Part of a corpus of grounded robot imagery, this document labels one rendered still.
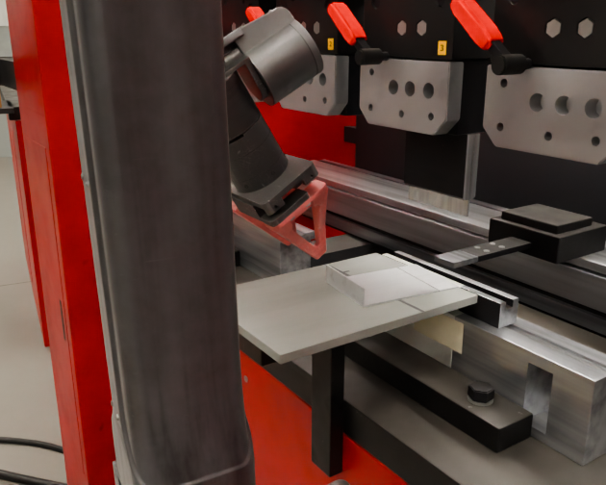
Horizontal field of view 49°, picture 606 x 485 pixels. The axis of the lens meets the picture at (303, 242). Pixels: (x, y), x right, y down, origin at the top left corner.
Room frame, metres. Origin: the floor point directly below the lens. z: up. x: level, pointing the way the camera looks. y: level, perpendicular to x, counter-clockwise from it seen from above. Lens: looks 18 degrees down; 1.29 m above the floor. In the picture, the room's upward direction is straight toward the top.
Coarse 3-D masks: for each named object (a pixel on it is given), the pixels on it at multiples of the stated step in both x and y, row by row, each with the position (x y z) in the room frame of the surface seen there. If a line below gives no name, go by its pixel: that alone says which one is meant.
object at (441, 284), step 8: (416, 264) 0.80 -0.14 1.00; (408, 272) 0.77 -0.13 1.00; (416, 272) 0.77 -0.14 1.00; (424, 272) 0.77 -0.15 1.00; (432, 272) 0.77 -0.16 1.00; (424, 280) 0.74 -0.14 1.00; (432, 280) 0.74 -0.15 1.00; (440, 280) 0.74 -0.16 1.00; (440, 288) 0.72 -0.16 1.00; (448, 288) 0.72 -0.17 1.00
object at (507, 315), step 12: (396, 252) 0.85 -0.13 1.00; (420, 264) 0.81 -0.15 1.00; (432, 264) 0.80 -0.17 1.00; (444, 276) 0.78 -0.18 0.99; (456, 276) 0.76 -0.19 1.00; (468, 288) 0.72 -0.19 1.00; (480, 288) 0.73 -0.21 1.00; (492, 288) 0.72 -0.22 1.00; (480, 300) 0.70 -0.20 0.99; (492, 300) 0.69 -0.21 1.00; (504, 300) 0.70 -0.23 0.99; (516, 300) 0.69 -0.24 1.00; (468, 312) 0.71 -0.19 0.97; (480, 312) 0.70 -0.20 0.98; (492, 312) 0.68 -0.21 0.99; (504, 312) 0.68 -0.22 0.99; (516, 312) 0.69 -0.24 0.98; (492, 324) 0.68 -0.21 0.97; (504, 324) 0.68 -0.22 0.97
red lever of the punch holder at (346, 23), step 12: (336, 12) 0.83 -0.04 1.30; (348, 12) 0.83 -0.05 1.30; (336, 24) 0.82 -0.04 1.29; (348, 24) 0.81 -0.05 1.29; (348, 36) 0.80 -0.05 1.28; (360, 36) 0.80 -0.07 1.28; (360, 48) 0.79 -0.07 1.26; (372, 48) 0.79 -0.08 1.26; (360, 60) 0.78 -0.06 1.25; (372, 60) 0.78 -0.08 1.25; (384, 60) 0.80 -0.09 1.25
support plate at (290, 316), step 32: (384, 256) 0.83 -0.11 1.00; (256, 288) 0.72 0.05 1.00; (288, 288) 0.72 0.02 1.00; (320, 288) 0.72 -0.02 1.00; (256, 320) 0.63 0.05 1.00; (288, 320) 0.63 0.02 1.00; (320, 320) 0.63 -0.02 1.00; (352, 320) 0.63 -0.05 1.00; (384, 320) 0.63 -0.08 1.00; (416, 320) 0.65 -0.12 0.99; (288, 352) 0.56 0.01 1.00
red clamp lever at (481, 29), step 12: (456, 0) 0.67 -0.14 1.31; (468, 0) 0.67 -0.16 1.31; (456, 12) 0.67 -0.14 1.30; (468, 12) 0.66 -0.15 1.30; (480, 12) 0.66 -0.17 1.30; (468, 24) 0.65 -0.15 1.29; (480, 24) 0.64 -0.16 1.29; (492, 24) 0.65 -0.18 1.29; (480, 36) 0.64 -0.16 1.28; (492, 36) 0.64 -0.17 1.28; (492, 48) 0.63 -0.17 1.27; (504, 48) 0.63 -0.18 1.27; (492, 60) 0.62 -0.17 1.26; (504, 60) 0.61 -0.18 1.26; (516, 60) 0.62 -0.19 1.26; (528, 60) 0.63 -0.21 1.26; (504, 72) 0.61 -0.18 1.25; (516, 72) 0.62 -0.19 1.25
